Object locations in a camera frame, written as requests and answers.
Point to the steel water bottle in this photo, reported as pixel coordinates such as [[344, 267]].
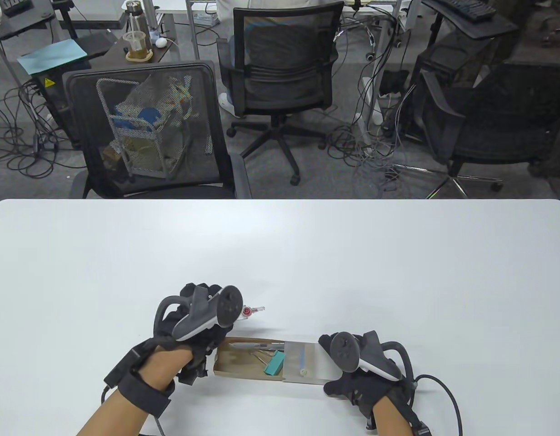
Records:
[[135, 18]]

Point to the kraft and frosted pencil case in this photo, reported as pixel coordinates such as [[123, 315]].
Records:
[[239, 363]]

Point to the grey hand controller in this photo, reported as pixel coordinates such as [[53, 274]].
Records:
[[346, 352], [202, 313]]

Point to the person's right hand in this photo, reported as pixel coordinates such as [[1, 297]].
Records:
[[352, 388]]

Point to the teal binder clip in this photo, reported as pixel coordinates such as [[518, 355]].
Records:
[[275, 364]]

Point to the dark mesh armchair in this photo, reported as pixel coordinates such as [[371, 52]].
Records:
[[502, 127]]

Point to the grey left hand controller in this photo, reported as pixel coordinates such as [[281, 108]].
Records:
[[202, 313]]

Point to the teal paper folder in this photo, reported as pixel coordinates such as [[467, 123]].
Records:
[[52, 56]]

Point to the person's left hand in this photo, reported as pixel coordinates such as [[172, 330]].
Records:
[[202, 359]]

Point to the black keyboard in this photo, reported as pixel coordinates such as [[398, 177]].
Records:
[[466, 9]]

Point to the dark side table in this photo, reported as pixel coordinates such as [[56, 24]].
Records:
[[112, 54]]

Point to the clear pen with red tip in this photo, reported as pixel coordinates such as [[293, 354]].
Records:
[[250, 311]]

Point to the black box with yellow sticker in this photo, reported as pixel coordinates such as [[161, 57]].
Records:
[[57, 104]]

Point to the clear transparent pen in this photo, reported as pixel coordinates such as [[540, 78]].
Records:
[[257, 345]]

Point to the person's right forearm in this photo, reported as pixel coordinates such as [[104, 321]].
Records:
[[391, 418]]

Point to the clear plastic cup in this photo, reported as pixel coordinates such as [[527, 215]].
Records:
[[137, 45]]

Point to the grey right hand controller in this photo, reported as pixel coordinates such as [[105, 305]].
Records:
[[346, 352]]

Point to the black mesh chair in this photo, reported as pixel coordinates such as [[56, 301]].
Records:
[[80, 136]]

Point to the black swivel office chair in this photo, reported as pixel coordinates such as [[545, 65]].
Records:
[[280, 68]]

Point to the person's left forearm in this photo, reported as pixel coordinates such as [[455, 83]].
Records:
[[125, 415]]

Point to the blue and white stick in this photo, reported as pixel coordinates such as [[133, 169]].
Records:
[[304, 361]]

